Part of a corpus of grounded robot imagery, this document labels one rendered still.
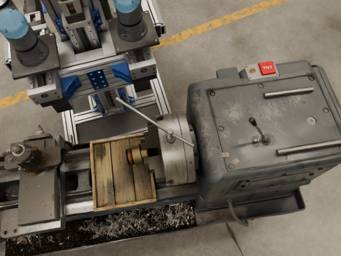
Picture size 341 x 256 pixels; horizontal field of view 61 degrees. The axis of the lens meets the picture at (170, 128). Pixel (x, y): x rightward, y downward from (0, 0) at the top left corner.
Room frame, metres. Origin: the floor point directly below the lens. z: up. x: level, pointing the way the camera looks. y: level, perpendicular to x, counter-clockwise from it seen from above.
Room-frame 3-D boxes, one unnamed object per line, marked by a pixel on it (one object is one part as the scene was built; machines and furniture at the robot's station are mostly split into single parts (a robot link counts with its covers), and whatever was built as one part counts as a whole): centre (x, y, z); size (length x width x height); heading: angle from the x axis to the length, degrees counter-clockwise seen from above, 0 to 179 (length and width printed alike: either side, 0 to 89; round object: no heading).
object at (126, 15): (1.06, 0.16, 1.33); 0.13 x 0.12 x 0.14; 172
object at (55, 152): (0.45, 0.62, 0.99); 0.20 x 0.10 x 0.05; 97
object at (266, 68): (0.72, -0.42, 1.26); 0.06 x 0.06 x 0.02; 7
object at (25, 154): (0.45, 0.64, 1.13); 0.08 x 0.08 x 0.03
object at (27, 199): (0.38, 0.64, 0.95); 0.43 x 0.17 x 0.05; 7
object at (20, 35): (0.94, 0.65, 1.33); 0.13 x 0.12 x 0.14; 35
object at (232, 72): (0.69, -0.26, 1.24); 0.09 x 0.08 x 0.03; 97
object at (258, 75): (0.71, -0.40, 1.23); 0.13 x 0.08 x 0.05; 97
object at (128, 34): (1.05, 0.16, 1.21); 0.15 x 0.15 x 0.10
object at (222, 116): (0.51, -0.40, 1.06); 0.59 x 0.48 x 0.39; 97
